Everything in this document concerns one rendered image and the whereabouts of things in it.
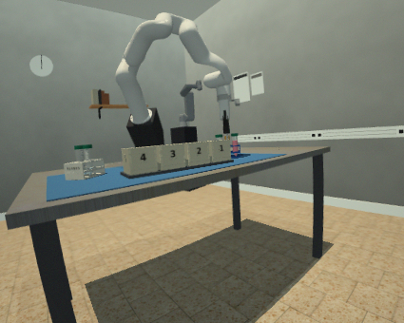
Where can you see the beige block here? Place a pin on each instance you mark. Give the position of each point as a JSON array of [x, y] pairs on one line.
[[170, 156], [196, 153], [140, 160], [219, 150]]

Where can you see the blue bench mat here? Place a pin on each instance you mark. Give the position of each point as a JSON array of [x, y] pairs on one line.
[[58, 189]]

